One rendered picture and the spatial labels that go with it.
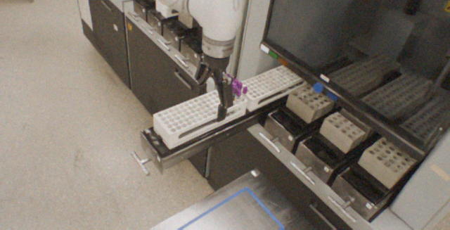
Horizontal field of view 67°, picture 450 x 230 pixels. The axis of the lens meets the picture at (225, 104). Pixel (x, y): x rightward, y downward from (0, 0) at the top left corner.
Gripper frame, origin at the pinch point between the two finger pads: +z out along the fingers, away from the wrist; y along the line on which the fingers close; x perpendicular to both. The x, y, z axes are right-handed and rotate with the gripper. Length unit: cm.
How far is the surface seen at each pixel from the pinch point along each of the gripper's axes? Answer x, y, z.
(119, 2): 18, -110, 15
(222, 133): 0.2, 6.9, 7.1
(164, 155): -20.4, 5.8, 5.9
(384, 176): 26, 48, 2
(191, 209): -24.2, 25.5, 4.5
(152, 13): 19, -73, 5
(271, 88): 23.7, 3.5, 0.0
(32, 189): -55, -70, 87
